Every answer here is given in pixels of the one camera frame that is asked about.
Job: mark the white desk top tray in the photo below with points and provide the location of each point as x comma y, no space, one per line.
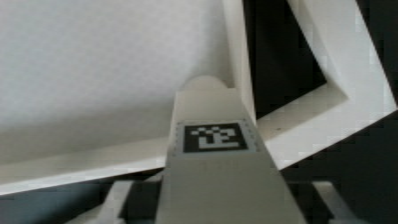
98,56

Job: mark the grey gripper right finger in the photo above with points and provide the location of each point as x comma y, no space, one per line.
321,204

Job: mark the white U-shaped obstacle frame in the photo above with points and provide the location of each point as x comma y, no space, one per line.
336,110

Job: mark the white desk leg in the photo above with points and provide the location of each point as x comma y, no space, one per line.
222,185

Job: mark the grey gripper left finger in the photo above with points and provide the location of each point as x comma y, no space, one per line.
128,207

